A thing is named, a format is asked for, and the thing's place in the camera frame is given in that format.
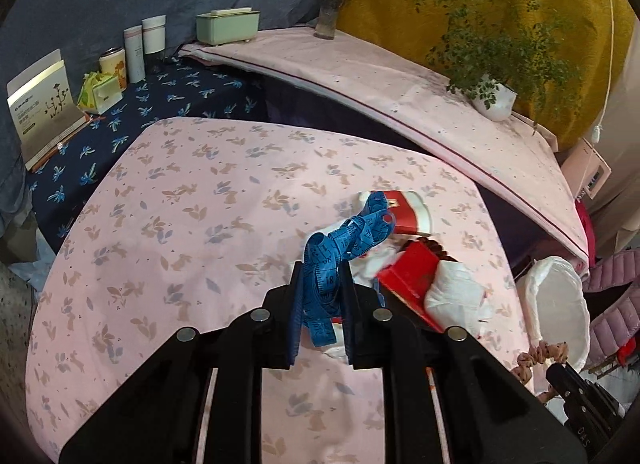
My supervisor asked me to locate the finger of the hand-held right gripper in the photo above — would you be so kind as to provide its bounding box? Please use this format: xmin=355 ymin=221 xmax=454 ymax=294
xmin=545 ymin=363 xmax=601 ymax=410

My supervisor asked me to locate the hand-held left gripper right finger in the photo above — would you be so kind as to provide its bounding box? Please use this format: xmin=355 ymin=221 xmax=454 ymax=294
xmin=336 ymin=260 xmax=586 ymax=464

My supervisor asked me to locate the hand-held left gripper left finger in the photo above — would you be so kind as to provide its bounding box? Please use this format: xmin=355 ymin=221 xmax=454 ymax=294
xmin=59 ymin=260 xmax=306 ymax=464

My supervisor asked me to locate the blue tape measure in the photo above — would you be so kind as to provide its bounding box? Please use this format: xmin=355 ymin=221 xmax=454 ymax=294
xmin=292 ymin=190 xmax=396 ymax=349

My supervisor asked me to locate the red and white paper cup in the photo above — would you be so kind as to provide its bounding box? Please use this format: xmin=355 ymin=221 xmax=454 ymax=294
xmin=357 ymin=189 xmax=432 ymax=237
xmin=376 ymin=241 xmax=446 ymax=332

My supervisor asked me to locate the bin with white plastic bag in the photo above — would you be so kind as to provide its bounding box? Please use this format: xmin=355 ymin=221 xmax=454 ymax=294
xmin=515 ymin=255 xmax=593 ymax=370

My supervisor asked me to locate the white tissue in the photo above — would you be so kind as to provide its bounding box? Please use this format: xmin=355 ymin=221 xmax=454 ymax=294
xmin=424 ymin=260 xmax=493 ymax=335

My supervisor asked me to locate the brown dotted scrunchie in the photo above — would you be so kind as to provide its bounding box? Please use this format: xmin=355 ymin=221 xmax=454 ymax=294
xmin=515 ymin=341 xmax=568 ymax=382

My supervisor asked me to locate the pink puffer jacket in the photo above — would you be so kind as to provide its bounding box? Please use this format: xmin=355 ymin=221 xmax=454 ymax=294
xmin=582 ymin=247 xmax=640 ymax=370

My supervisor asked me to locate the pink rabbit print tablecloth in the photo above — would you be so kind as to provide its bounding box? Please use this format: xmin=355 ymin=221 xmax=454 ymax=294
xmin=25 ymin=117 xmax=533 ymax=464

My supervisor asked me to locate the pink cloth with red stripe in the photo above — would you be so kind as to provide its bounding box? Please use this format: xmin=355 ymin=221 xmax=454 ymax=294
xmin=180 ymin=27 xmax=591 ymax=265

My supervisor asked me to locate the beige curtain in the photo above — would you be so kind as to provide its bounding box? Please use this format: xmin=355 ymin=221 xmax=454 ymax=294
xmin=585 ymin=14 xmax=640 ymax=255

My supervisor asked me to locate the navy floral cloth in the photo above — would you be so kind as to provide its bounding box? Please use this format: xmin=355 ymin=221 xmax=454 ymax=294
xmin=25 ymin=57 xmax=268 ymax=252

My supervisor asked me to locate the green plant in white pot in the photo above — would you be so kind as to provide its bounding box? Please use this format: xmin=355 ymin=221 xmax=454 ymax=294
xmin=414 ymin=0 xmax=583 ymax=122

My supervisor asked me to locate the pale plastic sheet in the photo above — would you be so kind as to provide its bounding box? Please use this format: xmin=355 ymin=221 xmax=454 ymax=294
xmin=10 ymin=239 xmax=56 ymax=290

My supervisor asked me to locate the pale green tissue box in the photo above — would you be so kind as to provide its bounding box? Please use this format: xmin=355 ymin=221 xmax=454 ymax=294
xmin=195 ymin=7 xmax=261 ymax=48

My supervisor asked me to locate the green tissue pack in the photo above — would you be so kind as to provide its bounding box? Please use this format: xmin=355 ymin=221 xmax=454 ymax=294
xmin=76 ymin=72 xmax=123 ymax=114

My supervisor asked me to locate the yellow printed can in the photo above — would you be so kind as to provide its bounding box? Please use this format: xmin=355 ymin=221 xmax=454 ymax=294
xmin=98 ymin=47 xmax=126 ymax=91

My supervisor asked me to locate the open white gift box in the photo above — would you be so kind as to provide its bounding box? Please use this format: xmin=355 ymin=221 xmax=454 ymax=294
xmin=6 ymin=48 xmax=93 ymax=171

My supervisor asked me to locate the brown beaded bracelet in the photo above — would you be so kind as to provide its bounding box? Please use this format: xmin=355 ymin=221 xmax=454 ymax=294
xmin=405 ymin=238 xmax=456 ymax=262

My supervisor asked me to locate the white cord with switch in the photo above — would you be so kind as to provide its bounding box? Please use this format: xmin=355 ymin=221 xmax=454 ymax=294
xmin=592 ymin=0 xmax=616 ymax=145

